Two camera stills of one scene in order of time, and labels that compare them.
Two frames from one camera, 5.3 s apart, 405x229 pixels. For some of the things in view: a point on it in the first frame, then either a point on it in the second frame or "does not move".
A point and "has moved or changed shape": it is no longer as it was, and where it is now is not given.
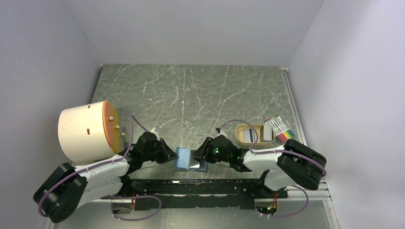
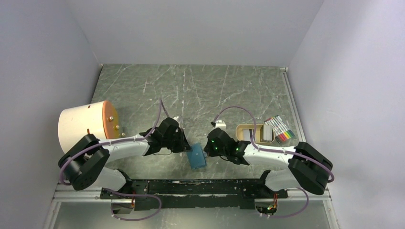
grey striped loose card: x=248 y=135 does not move
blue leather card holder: x=183 y=161 has moved or changed shape
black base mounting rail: x=161 y=194 does not move
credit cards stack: x=267 y=132 does not move
